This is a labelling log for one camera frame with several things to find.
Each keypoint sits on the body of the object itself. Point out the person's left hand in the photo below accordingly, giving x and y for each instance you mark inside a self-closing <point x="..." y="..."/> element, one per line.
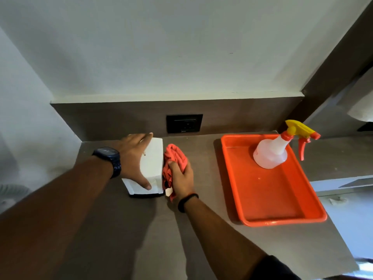
<point x="128" y="156"/>

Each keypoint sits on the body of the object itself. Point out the person's right hand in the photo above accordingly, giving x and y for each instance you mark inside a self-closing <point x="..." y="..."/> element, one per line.
<point x="182" y="183"/>

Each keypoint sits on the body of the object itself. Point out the person's right thumb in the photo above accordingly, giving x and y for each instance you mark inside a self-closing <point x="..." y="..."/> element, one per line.
<point x="174" y="167"/>

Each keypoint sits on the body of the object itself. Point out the person's left thumb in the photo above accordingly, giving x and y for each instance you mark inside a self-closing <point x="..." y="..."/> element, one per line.
<point x="142" y="182"/>

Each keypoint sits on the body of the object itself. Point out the red cleaning cloth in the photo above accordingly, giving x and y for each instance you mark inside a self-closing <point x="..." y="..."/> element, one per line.
<point x="174" y="156"/>

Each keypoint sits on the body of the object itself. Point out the white box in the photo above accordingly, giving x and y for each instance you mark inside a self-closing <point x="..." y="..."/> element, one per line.
<point x="153" y="163"/>

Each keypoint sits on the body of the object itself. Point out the person's left forearm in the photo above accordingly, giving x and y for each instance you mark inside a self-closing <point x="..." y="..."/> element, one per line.
<point x="58" y="212"/>

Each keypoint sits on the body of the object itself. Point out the person's right forearm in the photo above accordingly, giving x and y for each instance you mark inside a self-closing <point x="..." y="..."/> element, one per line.
<point x="215" y="239"/>

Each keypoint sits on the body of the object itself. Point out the black wrist band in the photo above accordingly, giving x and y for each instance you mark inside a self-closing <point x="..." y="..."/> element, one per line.
<point x="186" y="198"/>

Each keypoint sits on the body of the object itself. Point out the black wristwatch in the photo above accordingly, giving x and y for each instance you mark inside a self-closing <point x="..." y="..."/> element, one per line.
<point x="110" y="158"/>

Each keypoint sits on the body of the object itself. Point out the white spray bottle yellow trigger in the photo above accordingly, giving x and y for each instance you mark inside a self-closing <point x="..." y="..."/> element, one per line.
<point x="269" y="153"/>

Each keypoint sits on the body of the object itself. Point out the orange plastic tray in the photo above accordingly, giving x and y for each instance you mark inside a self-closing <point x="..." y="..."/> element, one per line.
<point x="268" y="195"/>

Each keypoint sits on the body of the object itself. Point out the black sleeve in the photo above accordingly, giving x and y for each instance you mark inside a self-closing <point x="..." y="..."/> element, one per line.
<point x="274" y="269"/>

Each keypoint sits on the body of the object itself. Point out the black wall socket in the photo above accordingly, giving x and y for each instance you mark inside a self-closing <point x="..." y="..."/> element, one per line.
<point x="184" y="123"/>

